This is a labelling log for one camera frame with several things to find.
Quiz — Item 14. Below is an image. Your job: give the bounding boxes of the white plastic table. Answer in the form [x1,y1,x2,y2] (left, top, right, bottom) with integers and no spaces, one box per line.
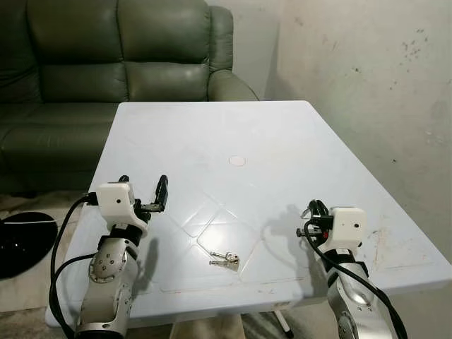
[46,100,452,329]

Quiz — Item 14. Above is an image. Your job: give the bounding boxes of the white metal table leg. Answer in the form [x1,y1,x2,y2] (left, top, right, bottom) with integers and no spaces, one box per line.
[272,307,295,338]

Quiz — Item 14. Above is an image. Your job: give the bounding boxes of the green leather sofa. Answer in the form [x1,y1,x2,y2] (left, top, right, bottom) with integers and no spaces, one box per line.
[0,0,261,197]

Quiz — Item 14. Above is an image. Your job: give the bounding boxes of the black round floor object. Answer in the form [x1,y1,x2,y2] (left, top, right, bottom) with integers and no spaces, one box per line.
[0,210,59,280]

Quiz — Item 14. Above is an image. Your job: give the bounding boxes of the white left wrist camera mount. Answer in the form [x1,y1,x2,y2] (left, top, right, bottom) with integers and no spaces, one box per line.
[96,182,150,238]

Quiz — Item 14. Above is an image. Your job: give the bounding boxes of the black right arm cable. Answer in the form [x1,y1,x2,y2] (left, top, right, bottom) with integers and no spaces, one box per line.
[304,225,408,339]

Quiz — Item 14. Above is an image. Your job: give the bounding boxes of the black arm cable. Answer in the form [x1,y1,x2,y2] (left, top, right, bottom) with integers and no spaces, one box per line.
[304,225,408,339]
[48,194,98,339]

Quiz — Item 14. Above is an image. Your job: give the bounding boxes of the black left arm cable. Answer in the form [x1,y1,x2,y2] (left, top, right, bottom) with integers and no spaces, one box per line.
[48,194,98,339]

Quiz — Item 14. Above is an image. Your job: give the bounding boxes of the silver keys on ring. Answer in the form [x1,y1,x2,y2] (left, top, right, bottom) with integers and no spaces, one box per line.
[209,251,241,271]

